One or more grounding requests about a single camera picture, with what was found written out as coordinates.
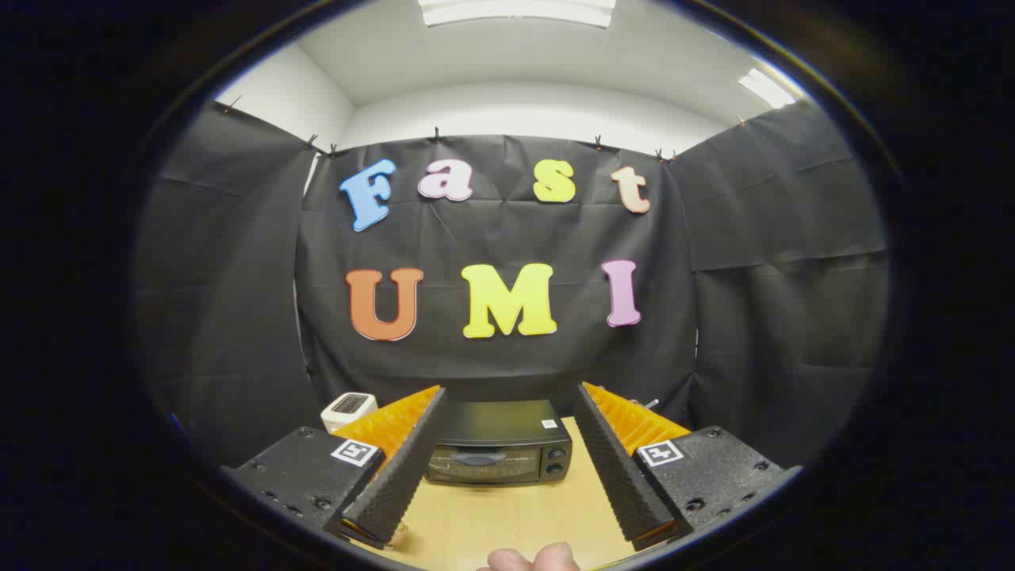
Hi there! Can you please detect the small ceiling light panel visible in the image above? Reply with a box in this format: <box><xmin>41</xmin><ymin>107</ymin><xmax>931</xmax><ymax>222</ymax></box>
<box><xmin>737</xmin><ymin>67</ymin><xmax>796</xmax><ymax>109</ymax></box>

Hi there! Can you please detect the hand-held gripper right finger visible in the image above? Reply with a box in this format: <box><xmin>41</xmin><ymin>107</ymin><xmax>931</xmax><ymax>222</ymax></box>
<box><xmin>573</xmin><ymin>381</ymin><xmax>802</xmax><ymax>552</ymax></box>

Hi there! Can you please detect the long ceiling light panel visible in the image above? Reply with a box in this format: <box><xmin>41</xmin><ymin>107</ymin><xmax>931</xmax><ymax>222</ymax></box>
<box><xmin>418</xmin><ymin>0</ymin><xmax>617</xmax><ymax>29</ymax></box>

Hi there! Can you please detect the black backdrop cloth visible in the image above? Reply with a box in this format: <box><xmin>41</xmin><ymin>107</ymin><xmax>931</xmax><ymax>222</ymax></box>
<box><xmin>135</xmin><ymin>99</ymin><xmax>891</xmax><ymax>469</ymax></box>

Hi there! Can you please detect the black toaster oven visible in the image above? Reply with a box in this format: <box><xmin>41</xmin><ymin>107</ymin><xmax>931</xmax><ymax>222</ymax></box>
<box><xmin>424</xmin><ymin>399</ymin><xmax>573</xmax><ymax>486</ymax></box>

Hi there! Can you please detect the white pop-up toaster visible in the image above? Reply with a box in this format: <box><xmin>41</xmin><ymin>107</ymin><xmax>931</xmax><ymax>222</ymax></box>
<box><xmin>320</xmin><ymin>392</ymin><xmax>378</xmax><ymax>434</ymax></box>

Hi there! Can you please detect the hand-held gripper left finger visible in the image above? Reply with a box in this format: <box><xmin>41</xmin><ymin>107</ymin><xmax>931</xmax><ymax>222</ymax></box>
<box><xmin>222</xmin><ymin>385</ymin><xmax>446</xmax><ymax>550</ymax></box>

